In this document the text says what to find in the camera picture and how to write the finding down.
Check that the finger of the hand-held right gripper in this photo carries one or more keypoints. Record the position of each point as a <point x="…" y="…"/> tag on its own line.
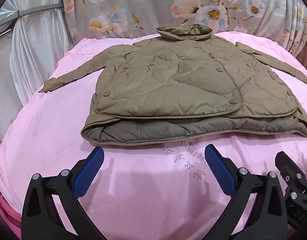
<point x="288" y="165"/>

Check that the grey metal rail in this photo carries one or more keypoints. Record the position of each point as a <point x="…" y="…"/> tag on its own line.
<point x="36" y="10"/>

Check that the olive quilted jacket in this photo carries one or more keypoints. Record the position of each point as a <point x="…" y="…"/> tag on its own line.
<point x="181" y="80"/>

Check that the pink printed blanket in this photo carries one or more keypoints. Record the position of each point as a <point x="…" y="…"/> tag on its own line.
<point x="148" y="192"/>

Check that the white satin curtain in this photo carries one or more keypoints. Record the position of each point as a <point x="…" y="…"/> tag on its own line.
<point x="31" y="55"/>

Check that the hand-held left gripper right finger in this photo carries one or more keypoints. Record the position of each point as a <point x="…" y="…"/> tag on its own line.
<point x="218" y="170"/>

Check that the dark pink cloth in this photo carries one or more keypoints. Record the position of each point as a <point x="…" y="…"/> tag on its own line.
<point x="6" y="212"/>

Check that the grey floral cloth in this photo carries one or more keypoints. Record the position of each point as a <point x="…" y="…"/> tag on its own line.
<point x="148" y="5"/>

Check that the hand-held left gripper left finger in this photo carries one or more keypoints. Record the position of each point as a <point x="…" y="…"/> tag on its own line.
<point x="89" y="170"/>

